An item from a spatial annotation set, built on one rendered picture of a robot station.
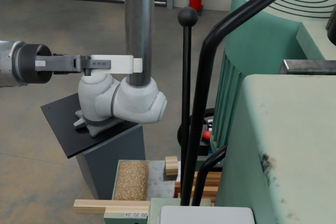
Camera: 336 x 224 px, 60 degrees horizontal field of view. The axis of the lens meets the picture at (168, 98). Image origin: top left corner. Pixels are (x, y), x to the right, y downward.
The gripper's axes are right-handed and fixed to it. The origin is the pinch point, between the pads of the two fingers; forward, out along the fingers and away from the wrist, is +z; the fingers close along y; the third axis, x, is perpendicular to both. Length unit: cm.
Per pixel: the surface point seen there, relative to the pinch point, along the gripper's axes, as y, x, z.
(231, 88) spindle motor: 12.0, -3.5, 16.5
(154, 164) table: -31.1, -29.8, 2.3
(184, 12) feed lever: 6.4, 8.6, 9.5
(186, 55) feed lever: 5.6, 1.6, 9.9
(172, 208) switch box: 37.5, -9.5, 7.9
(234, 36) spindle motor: 16.4, 3.6, 15.7
